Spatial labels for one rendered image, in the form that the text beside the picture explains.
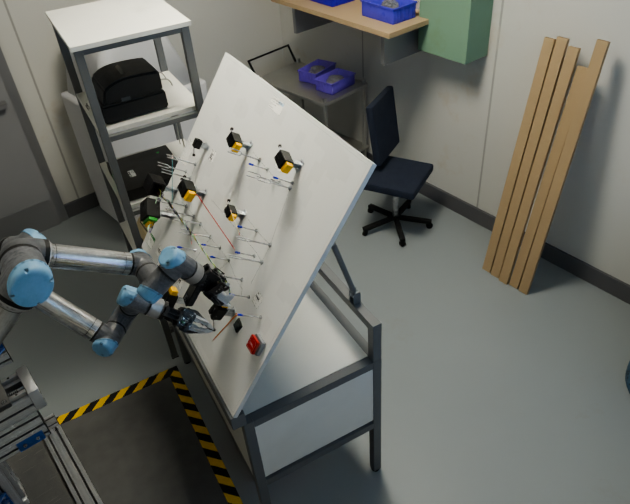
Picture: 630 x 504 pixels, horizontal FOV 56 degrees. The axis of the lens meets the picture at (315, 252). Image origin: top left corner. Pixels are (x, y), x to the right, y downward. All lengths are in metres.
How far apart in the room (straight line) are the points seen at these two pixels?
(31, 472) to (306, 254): 1.81
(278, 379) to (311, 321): 0.33
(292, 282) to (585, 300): 2.42
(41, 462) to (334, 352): 1.52
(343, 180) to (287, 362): 0.86
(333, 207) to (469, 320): 1.99
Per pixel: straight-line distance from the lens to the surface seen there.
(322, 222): 1.91
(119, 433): 3.41
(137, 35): 2.68
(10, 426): 2.25
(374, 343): 2.31
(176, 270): 1.91
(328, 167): 1.95
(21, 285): 1.74
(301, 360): 2.41
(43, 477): 3.14
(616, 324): 3.91
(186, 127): 4.33
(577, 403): 3.44
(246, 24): 5.36
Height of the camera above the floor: 2.61
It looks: 39 degrees down
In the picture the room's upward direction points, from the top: 5 degrees counter-clockwise
